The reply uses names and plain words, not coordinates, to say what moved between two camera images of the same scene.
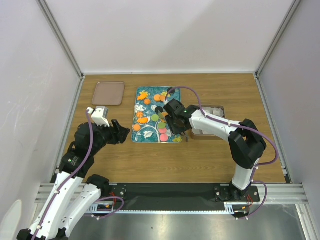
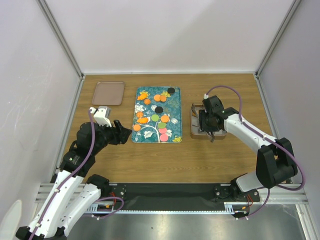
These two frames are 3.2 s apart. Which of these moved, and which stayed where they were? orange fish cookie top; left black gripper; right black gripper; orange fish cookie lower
Moved: right black gripper
Stayed: orange fish cookie top; left black gripper; orange fish cookie lower
